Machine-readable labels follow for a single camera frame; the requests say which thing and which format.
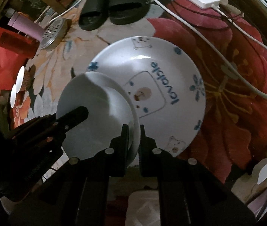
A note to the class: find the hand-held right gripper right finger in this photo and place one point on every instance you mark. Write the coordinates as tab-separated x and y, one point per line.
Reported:
143	146

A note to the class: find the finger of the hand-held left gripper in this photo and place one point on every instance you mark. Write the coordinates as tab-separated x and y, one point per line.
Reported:
73	117

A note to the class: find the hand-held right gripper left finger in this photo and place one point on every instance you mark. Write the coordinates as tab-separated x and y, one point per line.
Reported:
124	143

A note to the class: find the white bowl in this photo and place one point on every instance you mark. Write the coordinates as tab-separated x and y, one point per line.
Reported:
95	113

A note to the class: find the bear print white plate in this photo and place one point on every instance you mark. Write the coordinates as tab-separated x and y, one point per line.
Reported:
168	94

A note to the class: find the perforated metal lid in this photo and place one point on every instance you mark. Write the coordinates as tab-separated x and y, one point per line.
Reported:
53	34

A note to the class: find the red box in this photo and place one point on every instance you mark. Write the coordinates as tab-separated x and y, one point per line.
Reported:
4	54

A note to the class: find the floral printed blanket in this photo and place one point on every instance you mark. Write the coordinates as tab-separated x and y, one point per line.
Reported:
229	98

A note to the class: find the pink cup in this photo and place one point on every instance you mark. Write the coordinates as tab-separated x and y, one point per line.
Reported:
26	27

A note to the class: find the black slipper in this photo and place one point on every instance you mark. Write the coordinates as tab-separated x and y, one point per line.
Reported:
94	10
128	6

